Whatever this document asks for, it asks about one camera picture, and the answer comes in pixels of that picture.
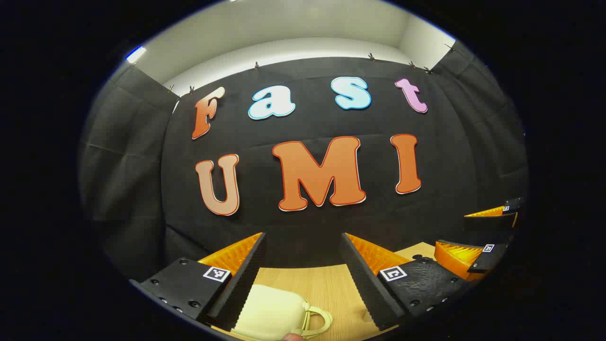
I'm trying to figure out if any ceiling light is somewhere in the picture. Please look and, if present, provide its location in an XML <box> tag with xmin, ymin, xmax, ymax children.
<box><xmin>125</xmin><ymin>45</ymin><xmax>147</xmax><ymax>64</ymax></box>

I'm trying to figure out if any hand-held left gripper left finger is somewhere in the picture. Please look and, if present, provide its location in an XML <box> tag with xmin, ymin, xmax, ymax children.
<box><xmin>129</xmin><ymin>232</ymin><xmax>267</xmax><ymax>332</ymax></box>

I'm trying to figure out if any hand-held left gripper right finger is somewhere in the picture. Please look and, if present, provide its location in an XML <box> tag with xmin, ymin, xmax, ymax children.
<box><xmin>339</xmin><ymin>232</ymin><xmax>470</xmax><ymax>332</ymax></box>

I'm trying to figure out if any pale yellow suitcase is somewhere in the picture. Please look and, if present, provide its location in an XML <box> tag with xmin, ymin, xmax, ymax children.
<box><xmin>231</xmin><ymin>283</ymin><xmax>333</xmax><ymax>341</ymax></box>

